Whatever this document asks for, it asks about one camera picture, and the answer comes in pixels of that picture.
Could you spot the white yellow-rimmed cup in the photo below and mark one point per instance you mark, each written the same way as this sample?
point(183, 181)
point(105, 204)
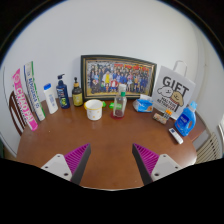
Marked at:
point(94, 111)

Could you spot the dark framed group photo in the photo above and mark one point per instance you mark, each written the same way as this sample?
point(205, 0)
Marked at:
point(116, 76)

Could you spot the flat round red coaster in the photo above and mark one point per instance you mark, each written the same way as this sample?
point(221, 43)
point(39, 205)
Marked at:
point(113, 116)

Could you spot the white remote control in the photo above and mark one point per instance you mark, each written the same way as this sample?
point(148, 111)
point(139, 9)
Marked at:
point(175, 135)

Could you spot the colourful puzzle cube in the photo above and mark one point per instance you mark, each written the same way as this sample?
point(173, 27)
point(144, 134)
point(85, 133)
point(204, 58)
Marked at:
point(167, 115)

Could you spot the yellow brown pump bottle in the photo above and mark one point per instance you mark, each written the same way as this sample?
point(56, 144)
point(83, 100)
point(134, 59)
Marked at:
point(77, 96)

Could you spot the long white green box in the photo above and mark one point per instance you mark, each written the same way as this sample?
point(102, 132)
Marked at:
point(34, 91)

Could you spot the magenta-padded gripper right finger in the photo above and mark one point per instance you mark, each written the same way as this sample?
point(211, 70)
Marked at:
point(146, 159)

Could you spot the long pink printed box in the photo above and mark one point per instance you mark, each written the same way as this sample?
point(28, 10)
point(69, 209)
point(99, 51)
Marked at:
point(25, 100)

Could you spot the blue tissue pack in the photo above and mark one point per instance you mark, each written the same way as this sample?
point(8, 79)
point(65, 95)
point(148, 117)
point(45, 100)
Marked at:
point(143, 105)

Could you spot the clear green-labelled drink bottle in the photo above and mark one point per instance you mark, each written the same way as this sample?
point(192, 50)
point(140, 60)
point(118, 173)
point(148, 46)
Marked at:
point(119, 105)

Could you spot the dark wooden chair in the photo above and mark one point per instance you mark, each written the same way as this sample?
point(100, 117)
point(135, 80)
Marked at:
point(15, 113)

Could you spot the small patterned snack packet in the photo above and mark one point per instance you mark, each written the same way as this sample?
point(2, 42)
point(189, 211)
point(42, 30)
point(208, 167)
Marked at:
point(160, 118)

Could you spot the blue detergent bottle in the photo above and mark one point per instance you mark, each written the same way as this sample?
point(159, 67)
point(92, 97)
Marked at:
point(185, 123)

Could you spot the white blue-capped lotion bottle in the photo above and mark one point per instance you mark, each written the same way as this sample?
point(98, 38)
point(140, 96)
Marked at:
point(51, 100)

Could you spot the brown wooden side cabinet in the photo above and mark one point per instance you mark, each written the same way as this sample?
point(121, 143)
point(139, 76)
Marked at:
point(199, 128)

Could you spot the small green box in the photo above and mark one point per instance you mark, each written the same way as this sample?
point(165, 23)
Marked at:
point(104, 104)
point(111, 106)

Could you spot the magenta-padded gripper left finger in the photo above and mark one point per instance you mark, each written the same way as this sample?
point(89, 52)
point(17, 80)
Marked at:
point(77, 159)

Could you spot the white printed paper gift bag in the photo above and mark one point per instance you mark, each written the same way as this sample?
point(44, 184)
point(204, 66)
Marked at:
point(175, 90)

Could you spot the white radiator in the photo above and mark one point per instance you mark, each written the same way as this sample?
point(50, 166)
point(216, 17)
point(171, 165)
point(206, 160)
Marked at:
point(210, 148)

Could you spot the dark blue pump bottle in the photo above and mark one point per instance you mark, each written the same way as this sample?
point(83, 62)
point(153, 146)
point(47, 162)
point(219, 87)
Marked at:
point(63, 95)

